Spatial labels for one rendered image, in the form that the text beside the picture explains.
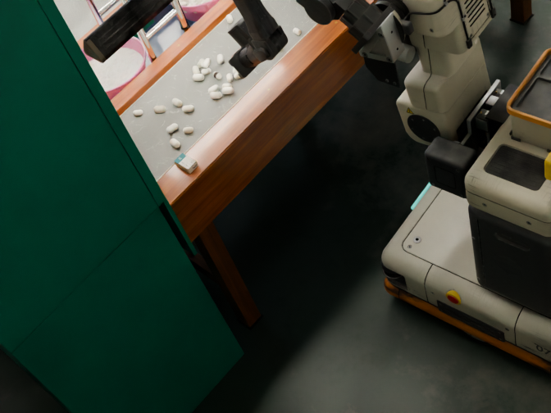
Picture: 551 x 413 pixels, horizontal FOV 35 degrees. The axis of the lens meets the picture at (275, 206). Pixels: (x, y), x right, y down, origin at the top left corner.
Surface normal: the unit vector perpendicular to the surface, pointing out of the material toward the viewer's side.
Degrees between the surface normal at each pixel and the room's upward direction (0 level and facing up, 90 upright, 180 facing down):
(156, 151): 0
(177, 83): 0
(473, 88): 82
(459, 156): 0
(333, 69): 90
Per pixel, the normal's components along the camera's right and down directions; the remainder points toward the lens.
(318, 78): 0.72, 0.42
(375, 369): -0.25, -0.58
